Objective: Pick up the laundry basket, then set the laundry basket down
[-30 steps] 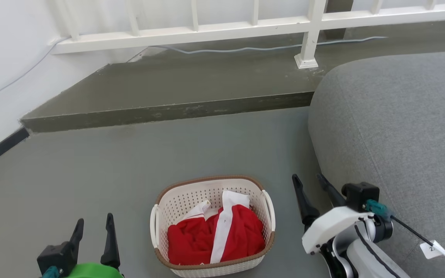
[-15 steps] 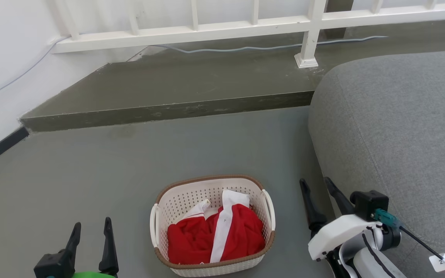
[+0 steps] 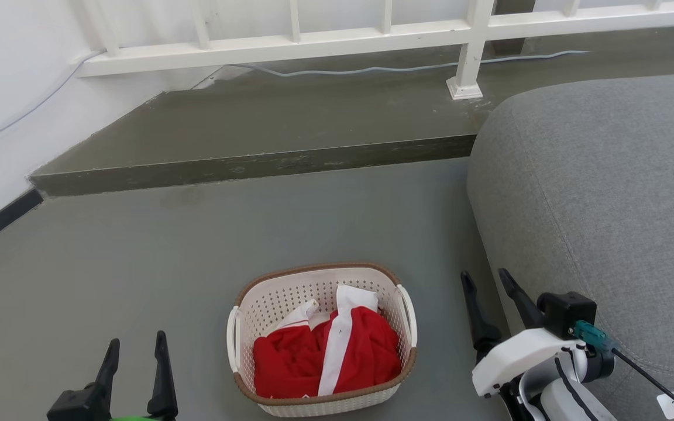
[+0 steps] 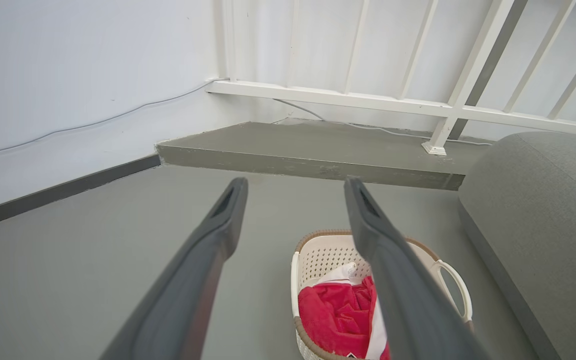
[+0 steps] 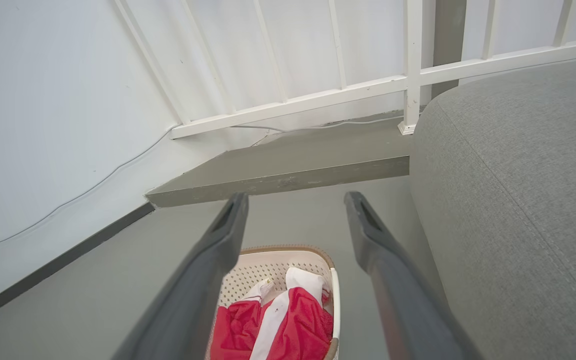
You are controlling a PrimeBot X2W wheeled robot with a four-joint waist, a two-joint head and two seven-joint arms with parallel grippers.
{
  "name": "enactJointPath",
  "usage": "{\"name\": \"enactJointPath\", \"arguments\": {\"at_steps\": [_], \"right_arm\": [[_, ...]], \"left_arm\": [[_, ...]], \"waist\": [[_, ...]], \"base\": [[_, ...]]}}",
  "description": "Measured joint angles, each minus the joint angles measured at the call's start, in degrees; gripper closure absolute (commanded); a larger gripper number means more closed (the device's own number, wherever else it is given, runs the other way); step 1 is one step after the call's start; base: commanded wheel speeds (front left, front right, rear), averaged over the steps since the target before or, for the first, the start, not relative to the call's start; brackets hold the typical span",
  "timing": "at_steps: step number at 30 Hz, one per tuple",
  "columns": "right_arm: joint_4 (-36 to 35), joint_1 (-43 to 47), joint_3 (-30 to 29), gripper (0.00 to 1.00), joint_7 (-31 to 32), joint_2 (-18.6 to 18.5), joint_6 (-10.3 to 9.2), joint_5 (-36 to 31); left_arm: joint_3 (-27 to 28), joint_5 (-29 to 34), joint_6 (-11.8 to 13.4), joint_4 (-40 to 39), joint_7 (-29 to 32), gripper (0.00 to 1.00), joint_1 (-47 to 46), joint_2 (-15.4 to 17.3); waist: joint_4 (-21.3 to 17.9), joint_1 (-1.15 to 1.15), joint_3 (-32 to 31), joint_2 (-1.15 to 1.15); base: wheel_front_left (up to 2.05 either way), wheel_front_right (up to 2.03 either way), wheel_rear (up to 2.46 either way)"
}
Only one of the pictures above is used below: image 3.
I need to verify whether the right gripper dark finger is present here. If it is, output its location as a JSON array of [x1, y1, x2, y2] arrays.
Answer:
[[498, 268, 546, 330], [461, 271, 502, 351]]

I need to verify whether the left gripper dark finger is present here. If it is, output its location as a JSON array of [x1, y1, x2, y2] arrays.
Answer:
[[147, 331, 178, 404], [94, 338, 121, 399]]

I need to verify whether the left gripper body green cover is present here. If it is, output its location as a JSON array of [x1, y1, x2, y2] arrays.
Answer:
[[47, 385, 178, 421]]

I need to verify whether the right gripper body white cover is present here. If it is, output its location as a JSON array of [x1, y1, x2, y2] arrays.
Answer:
[[472, 327, 587, 399]]

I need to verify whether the white perforated plastic laundry basket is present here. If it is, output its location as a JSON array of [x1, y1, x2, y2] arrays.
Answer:
[[226, 262, 418, 417]]

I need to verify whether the red and white garment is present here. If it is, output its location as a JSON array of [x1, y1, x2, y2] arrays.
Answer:
[[253, 285, 403, 399]]

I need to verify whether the grey fabric sofa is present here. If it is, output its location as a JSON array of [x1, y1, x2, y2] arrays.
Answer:
[[467, 72, 674, 421]]

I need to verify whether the dark concrete raised step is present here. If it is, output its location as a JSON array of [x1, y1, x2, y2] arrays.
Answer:
[[29, 23, 674, 198]]

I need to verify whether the white wooden railing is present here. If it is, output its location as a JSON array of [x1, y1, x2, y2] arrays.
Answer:
[[74, 0, 674, 100]]

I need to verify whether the black cable with teal plug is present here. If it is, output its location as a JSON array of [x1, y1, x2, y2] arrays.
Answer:
[[571, 320, 674, 405]]

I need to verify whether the light blue floor cable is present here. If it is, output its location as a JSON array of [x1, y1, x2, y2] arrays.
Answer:
[[232, 50, 589, 78]]

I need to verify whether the thin grey wall cable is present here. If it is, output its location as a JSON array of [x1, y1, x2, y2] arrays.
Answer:
[[0, 50, 104, 165]]

